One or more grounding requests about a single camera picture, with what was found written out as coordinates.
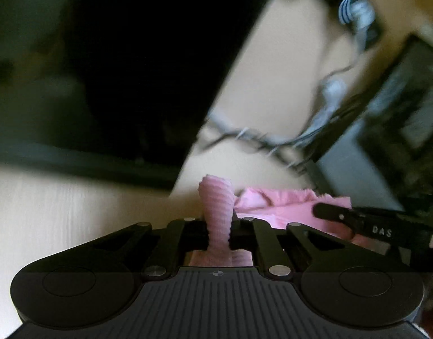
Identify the black cable bundle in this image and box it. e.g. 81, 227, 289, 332
198, 87, 366, 178

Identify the computer tower case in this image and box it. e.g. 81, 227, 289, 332
307, 34, 433, 215

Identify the black computer monitor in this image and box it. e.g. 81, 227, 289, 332
0, 0, 268, 191

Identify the pink ribbed garment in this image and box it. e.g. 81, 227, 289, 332
188, 175, 373, 267

